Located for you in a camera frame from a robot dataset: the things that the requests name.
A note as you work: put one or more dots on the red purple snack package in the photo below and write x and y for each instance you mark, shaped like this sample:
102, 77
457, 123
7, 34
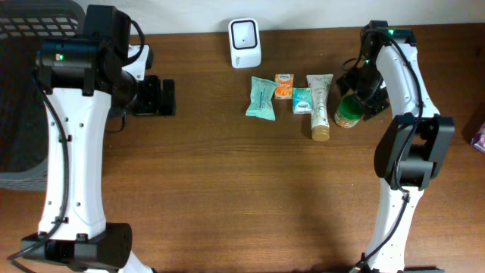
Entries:
478, 140

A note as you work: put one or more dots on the teal pouch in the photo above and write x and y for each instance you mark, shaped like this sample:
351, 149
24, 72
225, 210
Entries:
261, 94

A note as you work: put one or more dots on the white cream tube gold cap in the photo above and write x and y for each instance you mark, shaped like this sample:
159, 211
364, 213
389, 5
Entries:
320, 88

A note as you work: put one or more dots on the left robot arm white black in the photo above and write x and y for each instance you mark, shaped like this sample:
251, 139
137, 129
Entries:
81, 81

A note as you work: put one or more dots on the green lid glass jar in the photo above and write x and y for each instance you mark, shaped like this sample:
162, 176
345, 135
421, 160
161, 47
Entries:
349, 112

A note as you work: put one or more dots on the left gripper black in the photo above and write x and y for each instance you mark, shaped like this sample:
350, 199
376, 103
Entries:
152, 101

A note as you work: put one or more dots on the teal tissue pack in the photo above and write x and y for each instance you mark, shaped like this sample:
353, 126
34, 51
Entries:
302, 103

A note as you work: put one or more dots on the orange tissue pack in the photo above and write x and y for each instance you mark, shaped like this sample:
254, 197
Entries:
284, 89

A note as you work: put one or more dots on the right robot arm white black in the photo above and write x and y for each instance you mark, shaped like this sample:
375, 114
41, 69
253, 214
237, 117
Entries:
410, 154

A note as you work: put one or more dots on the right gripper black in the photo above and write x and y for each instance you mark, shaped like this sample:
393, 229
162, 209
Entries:
372, 104

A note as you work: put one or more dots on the grey plastic mesh basket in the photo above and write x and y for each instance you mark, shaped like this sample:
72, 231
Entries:
25, 25

